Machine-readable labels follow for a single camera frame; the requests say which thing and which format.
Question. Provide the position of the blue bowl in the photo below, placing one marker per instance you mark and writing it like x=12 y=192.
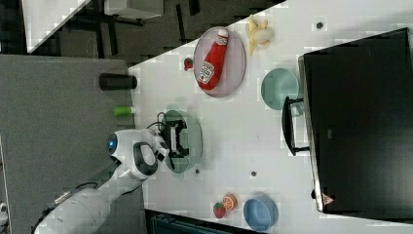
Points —
x=260 y=213

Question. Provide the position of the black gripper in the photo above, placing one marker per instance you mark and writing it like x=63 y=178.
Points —
x=171 y=134

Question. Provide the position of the small red strawberry toy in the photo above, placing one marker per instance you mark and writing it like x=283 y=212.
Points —
x=188 y=64

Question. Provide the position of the red ketchup bottle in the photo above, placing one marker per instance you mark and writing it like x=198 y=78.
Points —
x=212 y=65

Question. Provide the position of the pink round plate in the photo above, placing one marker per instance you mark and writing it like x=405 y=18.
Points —
x=233 y=68

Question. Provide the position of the green cylinder marker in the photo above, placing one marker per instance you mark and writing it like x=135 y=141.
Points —
x=122 y=111

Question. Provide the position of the black toaster oven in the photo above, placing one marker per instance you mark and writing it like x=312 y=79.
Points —
x=358 y=108

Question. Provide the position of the green plastic strainer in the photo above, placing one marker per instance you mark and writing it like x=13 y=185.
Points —
x=190 y=138

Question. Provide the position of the black cylinder post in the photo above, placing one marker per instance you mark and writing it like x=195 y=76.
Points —
x=111 y=82

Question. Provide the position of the orange slice toy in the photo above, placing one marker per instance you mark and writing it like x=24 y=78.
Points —
x=230 y=201

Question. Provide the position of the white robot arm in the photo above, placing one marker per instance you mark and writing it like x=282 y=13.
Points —
x=136 y=154

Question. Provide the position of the light green bowl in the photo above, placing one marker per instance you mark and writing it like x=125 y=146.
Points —
x=278 y=85

